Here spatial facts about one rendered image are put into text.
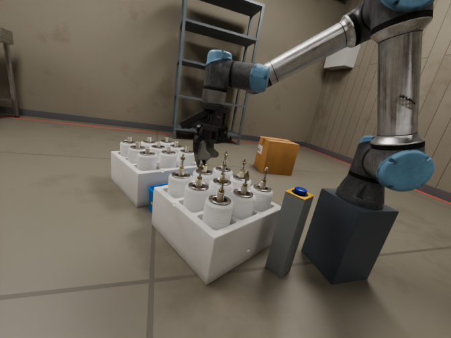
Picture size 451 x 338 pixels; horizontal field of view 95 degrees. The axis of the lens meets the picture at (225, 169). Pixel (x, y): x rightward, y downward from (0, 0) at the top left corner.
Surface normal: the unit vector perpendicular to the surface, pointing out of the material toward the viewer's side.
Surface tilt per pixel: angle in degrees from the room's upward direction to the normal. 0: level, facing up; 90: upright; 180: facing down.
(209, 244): 90
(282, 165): 90
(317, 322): 0
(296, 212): 90
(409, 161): 97
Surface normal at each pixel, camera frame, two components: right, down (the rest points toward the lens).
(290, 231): -0.71, 0.11
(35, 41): 0.29, 0.34
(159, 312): 0.16, -0.94
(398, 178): -0.22, 0.39
